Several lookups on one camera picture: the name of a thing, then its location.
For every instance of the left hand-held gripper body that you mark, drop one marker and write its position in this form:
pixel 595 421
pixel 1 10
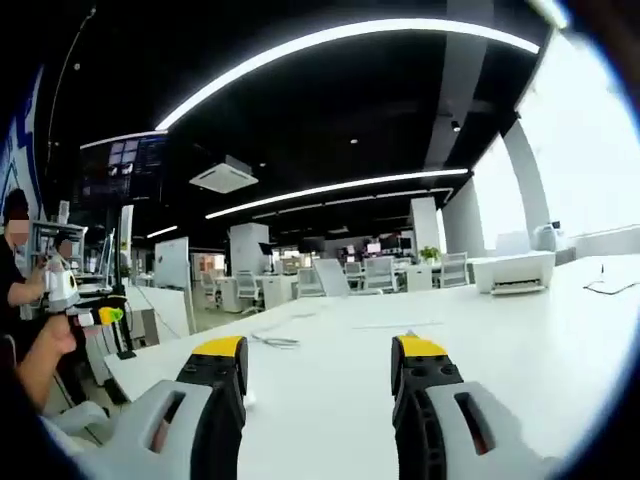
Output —
pixel 60 292

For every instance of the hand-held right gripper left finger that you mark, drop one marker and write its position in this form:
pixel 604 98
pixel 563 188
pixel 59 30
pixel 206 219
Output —
pixel 200 430

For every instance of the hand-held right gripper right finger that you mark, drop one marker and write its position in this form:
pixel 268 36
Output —
pixel 440 430

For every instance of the long ceiling light strip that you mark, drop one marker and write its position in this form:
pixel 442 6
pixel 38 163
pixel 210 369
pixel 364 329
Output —
pixel 310 55
pixel 340 189

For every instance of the person's left hand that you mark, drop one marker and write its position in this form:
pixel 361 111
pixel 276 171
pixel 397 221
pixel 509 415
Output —
pixel 60 335

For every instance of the metal shelf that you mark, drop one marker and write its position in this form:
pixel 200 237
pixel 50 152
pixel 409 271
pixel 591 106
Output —
pixel 50 240

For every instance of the white whiteboard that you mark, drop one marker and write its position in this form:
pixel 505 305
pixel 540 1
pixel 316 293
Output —
pixel 171 262

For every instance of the white table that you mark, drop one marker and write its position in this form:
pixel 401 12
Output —
pixel 350 370

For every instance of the row of white office chairs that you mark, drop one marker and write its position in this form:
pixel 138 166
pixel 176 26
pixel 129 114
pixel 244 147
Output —
pixel 380 272

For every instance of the white printer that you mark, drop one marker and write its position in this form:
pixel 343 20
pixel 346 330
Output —
pixel 515 272

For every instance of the potted green plant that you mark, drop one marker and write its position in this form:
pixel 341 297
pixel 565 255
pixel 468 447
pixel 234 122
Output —
pixel 430 254

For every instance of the ceiling air conditioner vent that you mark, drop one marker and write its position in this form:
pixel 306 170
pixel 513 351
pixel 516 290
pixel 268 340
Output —
pixel 224 176

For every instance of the white tilted board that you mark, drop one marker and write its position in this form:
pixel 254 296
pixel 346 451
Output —
pixel 331 277

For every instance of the wall display screens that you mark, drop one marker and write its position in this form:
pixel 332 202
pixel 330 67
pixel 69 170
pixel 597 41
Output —
pixel 122 167

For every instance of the blue and white wall poster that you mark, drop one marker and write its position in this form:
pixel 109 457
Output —
pixel 25 145

